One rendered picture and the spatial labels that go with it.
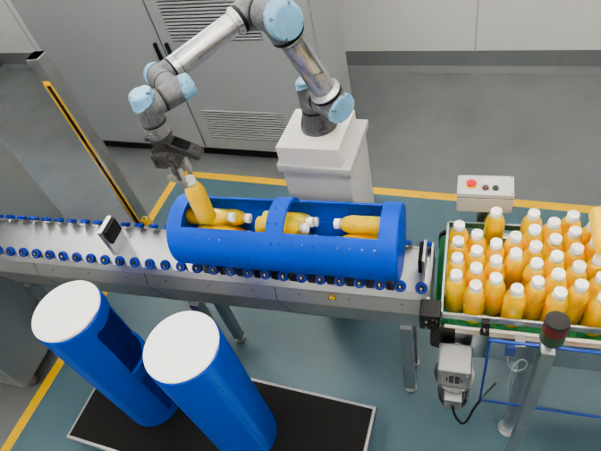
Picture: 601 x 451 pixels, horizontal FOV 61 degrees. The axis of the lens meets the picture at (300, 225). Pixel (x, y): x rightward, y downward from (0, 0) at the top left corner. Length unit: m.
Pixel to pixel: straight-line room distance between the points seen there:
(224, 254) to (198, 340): 0.32
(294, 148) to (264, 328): 1.31
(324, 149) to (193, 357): 0.91
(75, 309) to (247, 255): 0.72
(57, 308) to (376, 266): 1.25
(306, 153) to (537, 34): 2.77
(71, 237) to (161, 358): 0.97
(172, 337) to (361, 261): 0.72
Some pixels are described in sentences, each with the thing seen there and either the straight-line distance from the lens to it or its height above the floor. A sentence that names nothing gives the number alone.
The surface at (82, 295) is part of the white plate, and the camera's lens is 2.22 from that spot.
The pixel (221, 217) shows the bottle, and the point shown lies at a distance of 2.05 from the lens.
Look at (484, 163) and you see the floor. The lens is 3.74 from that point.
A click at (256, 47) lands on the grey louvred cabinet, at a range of 3.38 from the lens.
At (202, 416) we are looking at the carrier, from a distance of 2.08.
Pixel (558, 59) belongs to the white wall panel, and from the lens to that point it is 4.59.
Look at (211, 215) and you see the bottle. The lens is 1.84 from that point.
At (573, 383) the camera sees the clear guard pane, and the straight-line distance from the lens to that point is 2.07.
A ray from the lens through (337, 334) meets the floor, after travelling 2.94.
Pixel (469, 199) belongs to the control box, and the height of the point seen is 1.07.
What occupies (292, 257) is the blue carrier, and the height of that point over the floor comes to 1.14.
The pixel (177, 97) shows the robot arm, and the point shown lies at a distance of 1.59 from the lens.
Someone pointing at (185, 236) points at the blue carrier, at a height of 1.18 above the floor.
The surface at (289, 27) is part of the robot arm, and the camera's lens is 1.67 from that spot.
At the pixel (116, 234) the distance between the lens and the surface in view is 2.39.
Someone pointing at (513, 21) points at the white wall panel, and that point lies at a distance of 4.43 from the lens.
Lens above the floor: 2.55
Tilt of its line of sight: 48 degrees down
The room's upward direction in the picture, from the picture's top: 17 degrees counter-clockwise
